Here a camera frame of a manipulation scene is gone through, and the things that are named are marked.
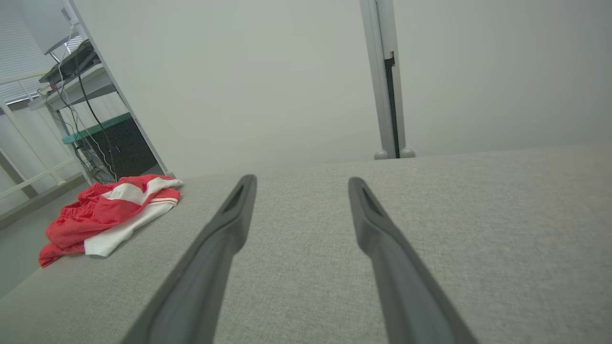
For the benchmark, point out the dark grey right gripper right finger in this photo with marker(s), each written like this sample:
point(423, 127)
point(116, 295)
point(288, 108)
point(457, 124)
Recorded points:
point(411, 291)

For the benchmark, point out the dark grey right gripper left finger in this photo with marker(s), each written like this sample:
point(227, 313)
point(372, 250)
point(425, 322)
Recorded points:
point(191, 286)

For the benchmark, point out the red jersey shirt white sleeves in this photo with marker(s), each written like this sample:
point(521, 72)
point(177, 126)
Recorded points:
point(119, 234)

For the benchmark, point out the red shorts with white stripe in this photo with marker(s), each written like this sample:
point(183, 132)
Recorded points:
point(76, 227)

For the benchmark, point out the black computer tower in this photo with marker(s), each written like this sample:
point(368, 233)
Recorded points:
point(129, 148)

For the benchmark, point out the teal shelf board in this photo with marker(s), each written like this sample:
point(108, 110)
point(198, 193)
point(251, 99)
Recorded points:
point(95, 129)

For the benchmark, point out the grey wheeled stand leg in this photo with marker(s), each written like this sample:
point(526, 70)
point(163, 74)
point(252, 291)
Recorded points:
point(88, 85)

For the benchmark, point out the white metal railing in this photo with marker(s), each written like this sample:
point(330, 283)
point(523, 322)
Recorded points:
point(19, 125)

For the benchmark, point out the white power strip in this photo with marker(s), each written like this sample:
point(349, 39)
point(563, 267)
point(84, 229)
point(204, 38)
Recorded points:
point(47, 89)

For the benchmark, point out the dark grey laptop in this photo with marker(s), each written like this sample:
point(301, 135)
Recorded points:
point(76, 62)

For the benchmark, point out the white desk monitor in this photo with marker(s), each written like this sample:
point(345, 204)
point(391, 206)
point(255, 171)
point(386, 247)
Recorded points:
point(52, 24)

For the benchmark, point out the white window blinds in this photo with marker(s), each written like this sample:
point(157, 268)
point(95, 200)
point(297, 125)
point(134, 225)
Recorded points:
point(19, 43)

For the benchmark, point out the grey partition post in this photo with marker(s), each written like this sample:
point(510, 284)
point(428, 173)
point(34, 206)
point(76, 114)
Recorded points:
point(377, 71)

